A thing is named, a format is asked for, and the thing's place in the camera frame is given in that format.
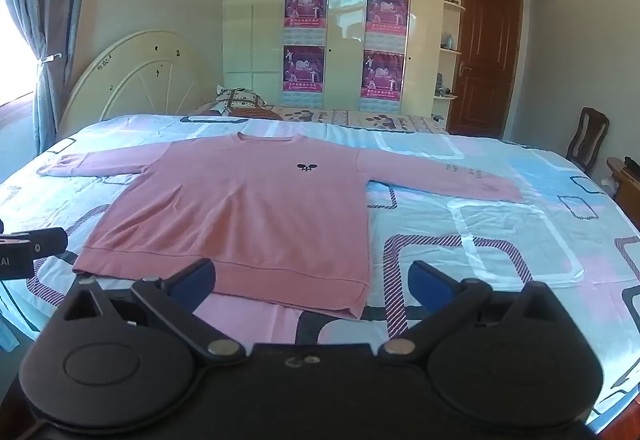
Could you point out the pink long-sleeved sweater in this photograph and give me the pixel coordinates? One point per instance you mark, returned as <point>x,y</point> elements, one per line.
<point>240,210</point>

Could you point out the blue cloth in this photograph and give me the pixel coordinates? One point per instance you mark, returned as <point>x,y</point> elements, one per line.
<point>7,325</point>

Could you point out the grey curtain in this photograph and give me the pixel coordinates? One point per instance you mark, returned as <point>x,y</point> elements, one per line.
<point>37,20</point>

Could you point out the patterned pillow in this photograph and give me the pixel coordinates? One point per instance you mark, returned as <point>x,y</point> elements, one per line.
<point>235,97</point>

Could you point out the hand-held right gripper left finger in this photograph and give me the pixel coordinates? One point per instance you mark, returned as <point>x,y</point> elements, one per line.
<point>196,284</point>

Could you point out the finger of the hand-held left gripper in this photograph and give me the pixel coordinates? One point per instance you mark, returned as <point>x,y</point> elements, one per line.
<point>47,241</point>

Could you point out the cream round headboard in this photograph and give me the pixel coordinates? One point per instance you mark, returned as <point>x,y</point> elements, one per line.
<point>135,75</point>

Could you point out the dark wooden chair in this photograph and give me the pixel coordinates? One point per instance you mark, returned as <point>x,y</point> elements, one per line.
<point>590,135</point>

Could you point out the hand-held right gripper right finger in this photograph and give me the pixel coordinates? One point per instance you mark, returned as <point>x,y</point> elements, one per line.
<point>429,285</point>

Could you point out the brown wooden door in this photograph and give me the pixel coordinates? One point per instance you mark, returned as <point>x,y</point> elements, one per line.
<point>482,60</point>

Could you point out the bed with patterned sheet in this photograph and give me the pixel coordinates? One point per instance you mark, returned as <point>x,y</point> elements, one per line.
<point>500,245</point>

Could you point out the dark wooden side table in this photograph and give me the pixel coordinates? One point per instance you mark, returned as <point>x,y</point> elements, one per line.
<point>627,185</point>

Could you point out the floral quilt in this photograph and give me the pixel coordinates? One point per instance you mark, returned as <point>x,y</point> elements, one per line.
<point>350,116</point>

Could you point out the cream corner shelves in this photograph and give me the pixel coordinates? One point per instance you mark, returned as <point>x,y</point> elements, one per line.
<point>450,51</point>

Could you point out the purple wall poster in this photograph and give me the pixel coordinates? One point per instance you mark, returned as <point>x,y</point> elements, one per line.
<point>387,12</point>
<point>383,77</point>
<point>306,5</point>
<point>304,70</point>

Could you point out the cream glossy wardrobe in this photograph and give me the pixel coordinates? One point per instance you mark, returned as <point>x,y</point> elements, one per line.
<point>345,70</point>

